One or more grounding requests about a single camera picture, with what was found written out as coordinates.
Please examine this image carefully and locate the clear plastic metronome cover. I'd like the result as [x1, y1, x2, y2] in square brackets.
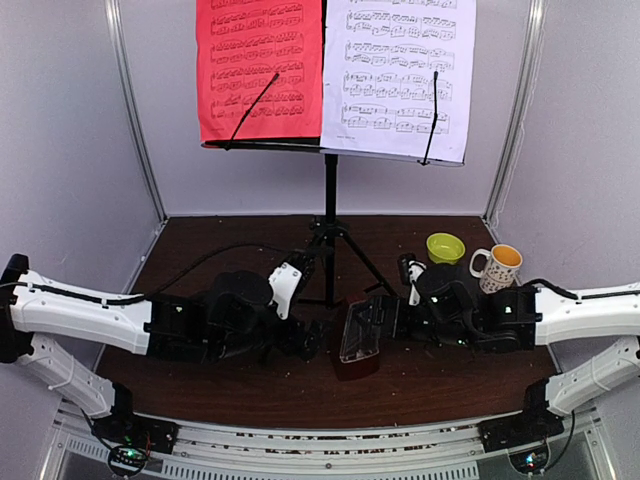
[338, 297, 381, 364]

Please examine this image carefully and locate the brown wooden metronome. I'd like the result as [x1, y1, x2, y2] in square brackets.
[329, 294, 380, 381]

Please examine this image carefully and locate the black music stand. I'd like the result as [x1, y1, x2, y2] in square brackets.
[200, 69, 466, 309]

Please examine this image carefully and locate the white sheet music page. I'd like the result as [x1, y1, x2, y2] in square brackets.
[320, 0, 477, 165]

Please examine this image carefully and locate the red paper sheet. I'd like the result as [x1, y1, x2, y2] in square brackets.
[196, 0, 324, 142]

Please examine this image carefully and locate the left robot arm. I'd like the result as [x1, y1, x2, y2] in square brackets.
[1, 246, 329, 444]

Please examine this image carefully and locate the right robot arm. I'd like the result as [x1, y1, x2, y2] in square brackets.
[356, 260, 639, 442]

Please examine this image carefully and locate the green bowl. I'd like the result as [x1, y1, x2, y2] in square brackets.
[425, 232, 466, 265]

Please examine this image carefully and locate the white patterned mug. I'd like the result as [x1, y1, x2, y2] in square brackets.
[469, 244, 523, 294]

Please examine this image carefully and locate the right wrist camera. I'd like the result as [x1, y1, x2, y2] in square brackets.
[398, 253, 426, 306]

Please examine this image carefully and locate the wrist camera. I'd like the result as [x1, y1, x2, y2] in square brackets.
[268, 252, 316, 320]
[398, 253, 426, 306]

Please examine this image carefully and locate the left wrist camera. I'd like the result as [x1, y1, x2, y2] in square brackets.
[268, 252, 316, 320]

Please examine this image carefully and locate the aluminium front rail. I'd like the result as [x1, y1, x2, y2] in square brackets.
[42, 394, 616, 480]

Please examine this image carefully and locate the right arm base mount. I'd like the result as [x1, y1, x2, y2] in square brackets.
[478, 413, 564, 476]

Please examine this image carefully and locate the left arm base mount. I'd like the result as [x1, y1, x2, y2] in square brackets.
[88, 415, 179, 478]

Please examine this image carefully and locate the right aluminium corner post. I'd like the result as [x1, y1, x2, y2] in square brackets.
[484, 0, 548, 231]

